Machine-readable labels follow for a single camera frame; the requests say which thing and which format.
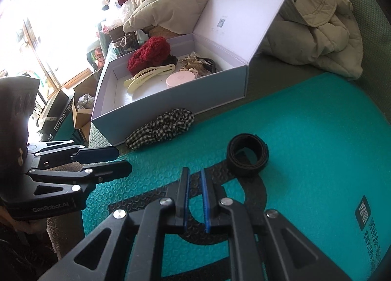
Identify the cream hair clip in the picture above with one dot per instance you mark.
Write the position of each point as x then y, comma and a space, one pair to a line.
143, 77

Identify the gold floral hair accessory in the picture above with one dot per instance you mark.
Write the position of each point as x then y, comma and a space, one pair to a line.
192, 67

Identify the black hair band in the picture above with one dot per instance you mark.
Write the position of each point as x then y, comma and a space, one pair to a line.
247, 169

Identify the black white checkered scrunchie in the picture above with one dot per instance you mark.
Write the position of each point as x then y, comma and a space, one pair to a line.
165, 126

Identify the open cardboard box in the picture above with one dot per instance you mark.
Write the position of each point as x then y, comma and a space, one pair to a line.
82, 116

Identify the beige hooded coat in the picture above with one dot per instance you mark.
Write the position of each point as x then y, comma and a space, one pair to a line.
320, 24

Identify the lavender gift box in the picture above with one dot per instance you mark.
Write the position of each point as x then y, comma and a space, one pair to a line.
244, 24

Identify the pink round compact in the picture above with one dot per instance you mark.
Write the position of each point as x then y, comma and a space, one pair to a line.
180, 78

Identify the red fluffy scrunchie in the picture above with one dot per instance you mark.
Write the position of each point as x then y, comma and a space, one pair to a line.
146, 54

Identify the black claw hair clip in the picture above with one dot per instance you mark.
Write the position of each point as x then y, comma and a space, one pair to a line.
210, 65

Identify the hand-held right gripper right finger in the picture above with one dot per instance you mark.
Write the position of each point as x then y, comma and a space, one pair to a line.
206, 201

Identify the white plastic bag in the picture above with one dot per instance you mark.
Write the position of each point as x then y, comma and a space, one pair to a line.
122, 12

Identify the brown fleece blanket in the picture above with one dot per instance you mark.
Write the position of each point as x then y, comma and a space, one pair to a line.
61, 238

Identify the teal bubble mailer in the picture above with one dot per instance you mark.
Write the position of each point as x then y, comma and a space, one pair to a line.
305, 131

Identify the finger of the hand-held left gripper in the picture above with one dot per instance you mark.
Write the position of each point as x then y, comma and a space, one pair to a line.
97, 154
116, 171

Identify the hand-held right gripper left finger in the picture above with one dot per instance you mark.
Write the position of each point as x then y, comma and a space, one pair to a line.
184, 198

